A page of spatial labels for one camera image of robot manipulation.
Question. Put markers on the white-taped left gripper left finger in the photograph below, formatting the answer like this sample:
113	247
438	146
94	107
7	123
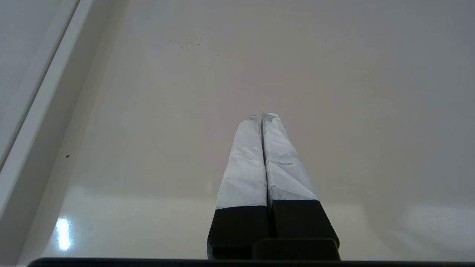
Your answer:
243	174

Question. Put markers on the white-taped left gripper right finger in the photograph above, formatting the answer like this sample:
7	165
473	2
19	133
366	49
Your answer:
285	174

